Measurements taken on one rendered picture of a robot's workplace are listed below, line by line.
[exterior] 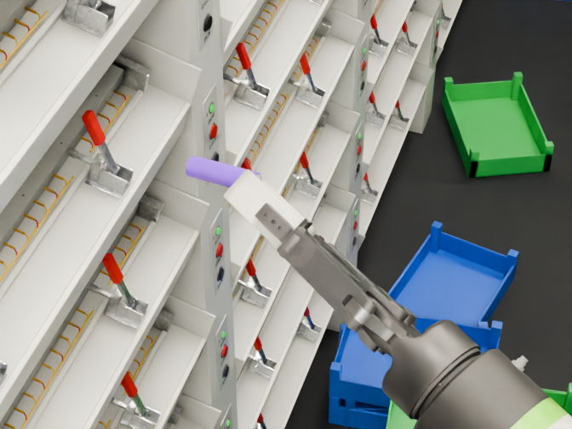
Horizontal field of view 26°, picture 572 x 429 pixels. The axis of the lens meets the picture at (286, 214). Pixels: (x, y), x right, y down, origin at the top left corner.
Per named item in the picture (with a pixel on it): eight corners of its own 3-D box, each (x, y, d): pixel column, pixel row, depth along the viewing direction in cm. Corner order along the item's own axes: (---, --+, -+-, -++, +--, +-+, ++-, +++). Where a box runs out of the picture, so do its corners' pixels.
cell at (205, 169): (198, 165, 105) (265, 183, 102) (188, 180, 104) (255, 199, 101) (193, 151, 103) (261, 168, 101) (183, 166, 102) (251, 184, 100)
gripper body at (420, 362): (403, 423, 89) (315, 335, 93) (430, 426, 97) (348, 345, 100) (473, 346, 88) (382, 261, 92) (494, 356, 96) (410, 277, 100)
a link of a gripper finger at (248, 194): (283, 254, 98) (280, 252, 98) (225, 197, 101) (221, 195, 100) (308, 225, 98) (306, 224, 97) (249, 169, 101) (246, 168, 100)
